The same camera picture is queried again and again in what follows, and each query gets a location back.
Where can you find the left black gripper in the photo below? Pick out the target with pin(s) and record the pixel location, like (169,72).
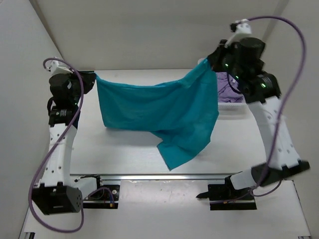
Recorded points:
(88,80)

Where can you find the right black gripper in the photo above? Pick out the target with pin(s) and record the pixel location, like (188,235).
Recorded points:
(220,51)

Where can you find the purple t shirt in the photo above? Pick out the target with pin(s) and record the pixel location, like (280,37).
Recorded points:
(227,89)

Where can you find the teal t shirt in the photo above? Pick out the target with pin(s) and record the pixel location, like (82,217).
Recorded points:
(182,113)

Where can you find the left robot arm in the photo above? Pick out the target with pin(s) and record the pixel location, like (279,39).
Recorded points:
(57,192)

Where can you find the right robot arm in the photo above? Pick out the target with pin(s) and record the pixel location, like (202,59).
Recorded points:
(242,61)

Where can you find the white plastic basket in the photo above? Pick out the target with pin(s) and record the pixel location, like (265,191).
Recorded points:
(231,107)

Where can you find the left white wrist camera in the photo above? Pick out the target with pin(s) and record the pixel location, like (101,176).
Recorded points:
(55,67)

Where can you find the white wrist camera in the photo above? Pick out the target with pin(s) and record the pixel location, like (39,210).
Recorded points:
(241,29)
(55,67)

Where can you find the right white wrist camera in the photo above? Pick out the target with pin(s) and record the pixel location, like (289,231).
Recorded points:
(241,29)

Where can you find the aluminium front rail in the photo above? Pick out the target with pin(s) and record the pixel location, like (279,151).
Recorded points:
(156,177)

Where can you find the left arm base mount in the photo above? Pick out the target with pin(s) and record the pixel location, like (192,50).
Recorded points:
(97,192)

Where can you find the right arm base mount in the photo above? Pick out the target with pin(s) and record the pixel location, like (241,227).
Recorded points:
(222,198)

